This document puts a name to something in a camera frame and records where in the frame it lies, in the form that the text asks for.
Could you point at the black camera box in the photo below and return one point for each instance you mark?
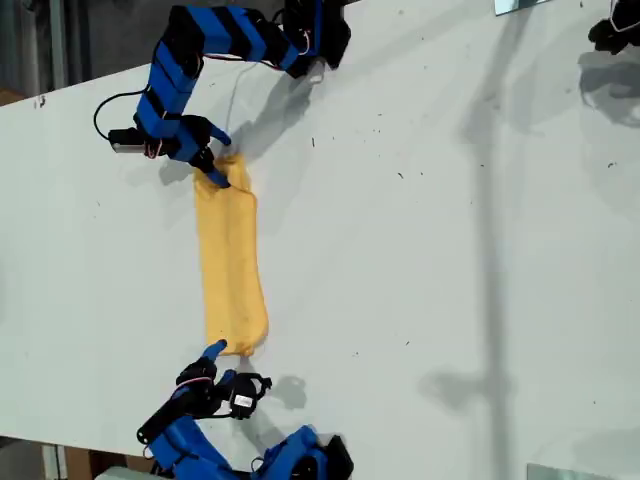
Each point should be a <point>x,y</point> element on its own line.
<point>245,400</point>
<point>125,142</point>

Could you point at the yellow square towel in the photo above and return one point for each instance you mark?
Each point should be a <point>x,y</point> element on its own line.
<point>230,260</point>

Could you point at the grey metal table leg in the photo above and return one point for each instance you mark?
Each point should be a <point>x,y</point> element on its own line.
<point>52,462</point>

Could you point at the grey metal post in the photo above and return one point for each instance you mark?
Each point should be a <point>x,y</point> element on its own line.
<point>57,50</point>

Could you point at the white container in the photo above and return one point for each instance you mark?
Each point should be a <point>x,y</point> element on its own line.
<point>120,474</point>

